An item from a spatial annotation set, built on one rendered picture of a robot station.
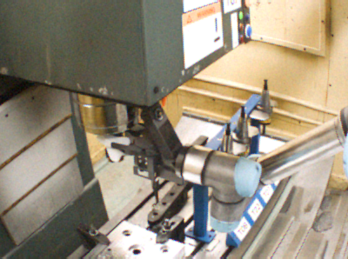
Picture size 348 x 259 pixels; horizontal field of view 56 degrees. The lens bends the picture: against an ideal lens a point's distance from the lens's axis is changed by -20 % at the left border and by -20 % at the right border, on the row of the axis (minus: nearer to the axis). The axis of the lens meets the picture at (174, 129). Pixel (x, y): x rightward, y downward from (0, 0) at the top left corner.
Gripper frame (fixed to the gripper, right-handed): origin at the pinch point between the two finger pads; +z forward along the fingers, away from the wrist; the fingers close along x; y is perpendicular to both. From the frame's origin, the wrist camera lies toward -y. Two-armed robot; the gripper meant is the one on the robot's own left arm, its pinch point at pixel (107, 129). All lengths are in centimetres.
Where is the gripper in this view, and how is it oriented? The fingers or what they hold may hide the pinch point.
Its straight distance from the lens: 90.1
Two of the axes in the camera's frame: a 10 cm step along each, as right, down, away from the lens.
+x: 4.6, -4.7, 7.5
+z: -8.9, -2.4, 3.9
